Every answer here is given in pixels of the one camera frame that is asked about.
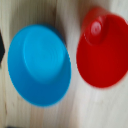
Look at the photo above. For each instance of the blue plastic bowl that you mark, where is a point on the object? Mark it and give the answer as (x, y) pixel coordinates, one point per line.
(40, 66)

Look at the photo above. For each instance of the red plastic cup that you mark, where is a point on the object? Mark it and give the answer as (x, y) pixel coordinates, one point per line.
(105, 56)

